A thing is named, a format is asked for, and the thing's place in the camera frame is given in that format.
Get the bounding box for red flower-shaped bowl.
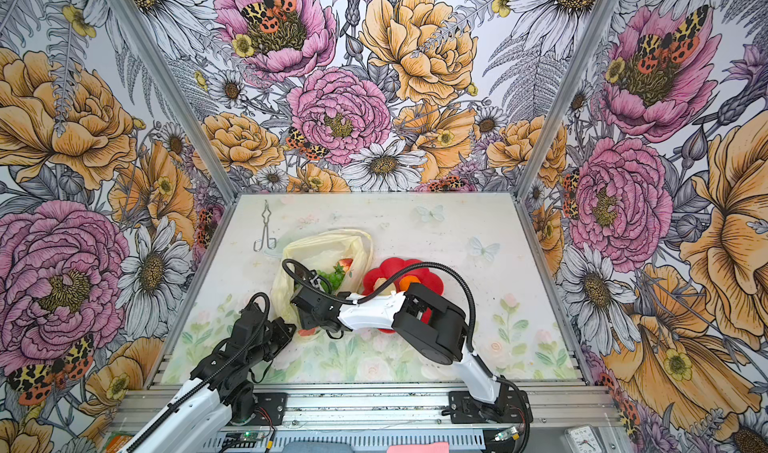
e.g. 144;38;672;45
362;257;444;298

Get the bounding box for aluminium front rail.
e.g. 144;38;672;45
110;383;619;433

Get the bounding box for small circuit board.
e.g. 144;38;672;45
219;431;276;453

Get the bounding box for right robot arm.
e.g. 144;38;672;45
282;259;517;423

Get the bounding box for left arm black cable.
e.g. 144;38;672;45
119;292;271;453

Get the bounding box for metal tongs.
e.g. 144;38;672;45
253;200;277;252

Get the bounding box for pink cloth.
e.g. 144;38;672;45
387;442;450;453

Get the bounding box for orange fake fruit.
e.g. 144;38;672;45
398;275;421;292

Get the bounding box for red fake apple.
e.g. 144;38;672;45
338;258;353;272

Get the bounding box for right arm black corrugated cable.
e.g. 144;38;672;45
281;258;532;453

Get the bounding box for cream fake garlic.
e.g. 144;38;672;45
374;278;397;296

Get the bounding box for green fake grapes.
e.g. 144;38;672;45
318;264;346;294

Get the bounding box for white clock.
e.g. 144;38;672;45
565;425;604;453

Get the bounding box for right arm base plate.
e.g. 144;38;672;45
441;391;534;424

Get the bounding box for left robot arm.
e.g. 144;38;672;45
121;292;296;452

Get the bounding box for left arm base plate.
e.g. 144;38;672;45
247;392;288;427

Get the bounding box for translucent yellowish plastic bag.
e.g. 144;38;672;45
269;228;373;325

